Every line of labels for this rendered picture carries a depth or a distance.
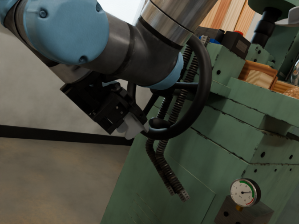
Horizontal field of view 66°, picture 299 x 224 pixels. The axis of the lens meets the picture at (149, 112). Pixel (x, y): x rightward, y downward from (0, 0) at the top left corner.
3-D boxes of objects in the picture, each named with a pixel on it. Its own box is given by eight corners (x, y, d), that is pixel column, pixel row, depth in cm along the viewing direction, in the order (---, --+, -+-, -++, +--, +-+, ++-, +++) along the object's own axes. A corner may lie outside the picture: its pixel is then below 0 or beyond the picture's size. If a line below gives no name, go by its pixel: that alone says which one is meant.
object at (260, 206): (212, 221, 59) (226, 195, 58) (235, 214, 67) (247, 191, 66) (240, 248, 53) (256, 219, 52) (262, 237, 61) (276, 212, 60)
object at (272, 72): (206, 70, 81) (214, 53, 80) (208, 71, 82) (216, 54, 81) (266, 90, 65) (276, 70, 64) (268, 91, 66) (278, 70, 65)
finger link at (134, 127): (133, 146, 53) (109, 123, 47) (150, 127, 54) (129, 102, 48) (140, 152, 51) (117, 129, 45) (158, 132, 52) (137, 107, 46)
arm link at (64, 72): (73, 33, 41) (92, 37, 35) (90, 53, 44) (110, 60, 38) (41, 62, 39) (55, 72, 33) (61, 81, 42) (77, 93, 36)
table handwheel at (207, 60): (116, 64, 74) (187, 2, 55) (160, 80, 87) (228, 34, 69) (127, 153, 63) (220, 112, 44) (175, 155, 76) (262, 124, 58)
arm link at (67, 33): (147, 20, 27) (104, 18, 35) (46, -38, 19) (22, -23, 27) (125, 85, 28) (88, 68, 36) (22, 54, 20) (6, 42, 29)
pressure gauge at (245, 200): (221, 202, 55) (236, 172, 54) (229, 200, 58) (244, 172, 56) (244, 221, 51) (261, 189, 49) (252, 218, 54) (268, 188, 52)
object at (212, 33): (189, 38, 69) (196, 19, 68) (209, 50, 76) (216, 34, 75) (225, 46, 59) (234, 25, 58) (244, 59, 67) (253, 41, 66)
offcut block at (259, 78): (256, 85, 61) (262, 71, 60) (244, 82, 64) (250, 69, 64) (267, 90, 63) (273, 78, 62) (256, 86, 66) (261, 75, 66)
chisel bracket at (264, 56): (229, 63, 80) (240, 40, 78) (247, 74, 89) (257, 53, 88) (248, 69, 75) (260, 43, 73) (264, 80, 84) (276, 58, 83)
